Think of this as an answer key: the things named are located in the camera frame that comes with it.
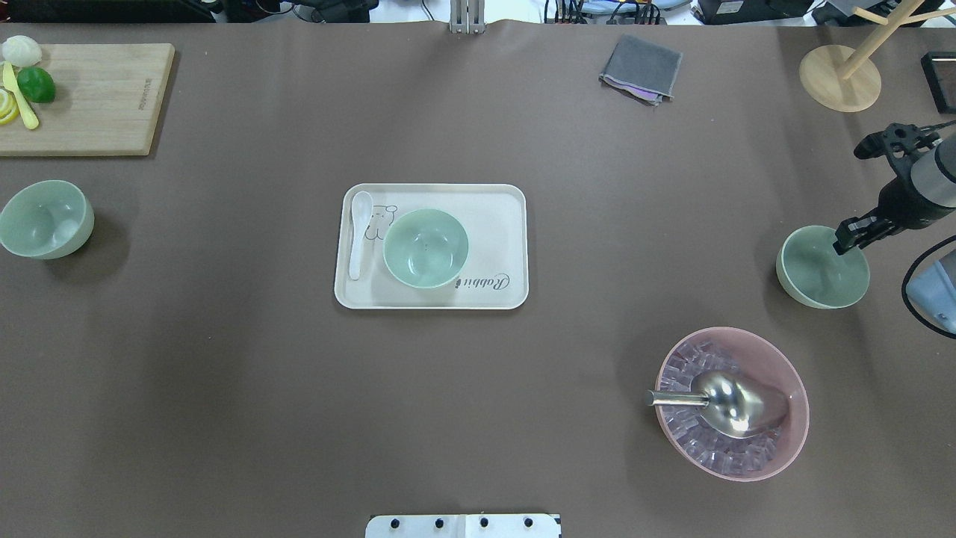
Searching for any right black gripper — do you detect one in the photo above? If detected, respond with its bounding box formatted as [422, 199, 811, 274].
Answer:
[834, 178, 953, 256]

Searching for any green bowl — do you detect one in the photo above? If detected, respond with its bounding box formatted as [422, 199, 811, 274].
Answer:
[382, 208, 469, 289]
[775, 225, 871, 309]
[1, 180, 95, 260]

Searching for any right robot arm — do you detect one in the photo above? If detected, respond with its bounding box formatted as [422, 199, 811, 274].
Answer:
[833, 123, 954, 339]

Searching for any wooden cup stand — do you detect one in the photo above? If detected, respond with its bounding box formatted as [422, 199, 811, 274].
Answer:
[798, 1, 955, 113]

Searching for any pink bowl with ice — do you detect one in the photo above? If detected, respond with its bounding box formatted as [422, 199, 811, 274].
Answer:
[654, 327, 810, 481]

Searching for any black tray at edge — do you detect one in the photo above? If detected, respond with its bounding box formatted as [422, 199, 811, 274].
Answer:
[921, 51, 955, 114]

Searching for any metal ice scoop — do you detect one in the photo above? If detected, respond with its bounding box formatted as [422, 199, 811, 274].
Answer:
[643, 370, 789, 439]

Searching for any grey folded cloth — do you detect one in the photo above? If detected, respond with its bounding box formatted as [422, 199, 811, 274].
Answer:
[598, 35, 683, 106]

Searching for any cream rectangular tray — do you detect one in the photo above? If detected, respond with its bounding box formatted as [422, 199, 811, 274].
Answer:
[334, 183, 530, 310]

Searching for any green bowl on tray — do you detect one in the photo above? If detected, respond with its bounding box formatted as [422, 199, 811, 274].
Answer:
[382, 208, 469, 289]

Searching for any white ceramic spoon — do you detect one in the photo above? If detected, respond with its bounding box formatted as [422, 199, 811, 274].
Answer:
[348, 191, 373, 280]

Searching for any wooden cutting board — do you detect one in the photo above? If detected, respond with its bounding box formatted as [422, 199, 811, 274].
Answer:
[1, 43, 175, 157]

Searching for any green lime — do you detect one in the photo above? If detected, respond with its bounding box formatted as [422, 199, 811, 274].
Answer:
[16, 66, 57, 103]

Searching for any white garlic bulb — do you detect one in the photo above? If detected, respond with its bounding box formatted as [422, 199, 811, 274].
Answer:
[1, 35, 43, 68]

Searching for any yellow plastic knife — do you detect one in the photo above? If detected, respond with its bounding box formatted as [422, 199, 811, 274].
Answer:
[2, 61, 39, 130]

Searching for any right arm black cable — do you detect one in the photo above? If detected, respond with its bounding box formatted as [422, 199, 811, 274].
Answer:
[901, 235, 956, 335]

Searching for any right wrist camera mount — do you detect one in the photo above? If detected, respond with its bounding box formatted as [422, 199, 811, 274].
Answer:
[853, 123, 952, 178]

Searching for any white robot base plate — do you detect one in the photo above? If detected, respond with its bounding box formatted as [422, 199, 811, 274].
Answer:
[364, 512, 562, 537]

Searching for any aluminium frame post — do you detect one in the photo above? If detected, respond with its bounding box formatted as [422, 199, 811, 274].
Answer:
[448, 0, 487, 34]

